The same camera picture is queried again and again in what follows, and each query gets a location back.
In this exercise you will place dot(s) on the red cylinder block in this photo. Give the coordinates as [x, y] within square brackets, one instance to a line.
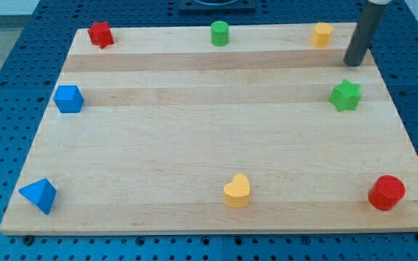
[386, 192]

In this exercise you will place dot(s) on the red star block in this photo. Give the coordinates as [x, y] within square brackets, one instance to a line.
[100, 34]

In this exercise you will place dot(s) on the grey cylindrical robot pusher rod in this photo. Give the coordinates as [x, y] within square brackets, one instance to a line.
[365, 29]

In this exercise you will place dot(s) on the blue pyramid block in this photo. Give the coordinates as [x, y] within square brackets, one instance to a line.
[41, 193]

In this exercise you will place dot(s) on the blue cube block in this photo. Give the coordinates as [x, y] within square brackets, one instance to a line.
[68, 99]

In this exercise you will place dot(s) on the light wooden board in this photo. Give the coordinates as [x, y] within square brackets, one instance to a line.
[169, 119]

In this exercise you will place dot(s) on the green cylinder block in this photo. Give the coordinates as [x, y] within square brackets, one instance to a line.
[219, 33]

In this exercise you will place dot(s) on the yellow heart block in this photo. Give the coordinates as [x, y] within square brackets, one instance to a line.
[237, 192]

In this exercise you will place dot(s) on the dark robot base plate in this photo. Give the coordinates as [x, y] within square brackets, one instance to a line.
[216, 5]

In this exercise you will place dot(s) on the green star block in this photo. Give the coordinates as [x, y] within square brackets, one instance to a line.
[345, 96]

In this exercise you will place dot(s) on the yellow hexagon block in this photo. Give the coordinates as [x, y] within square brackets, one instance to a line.
[322, 34]

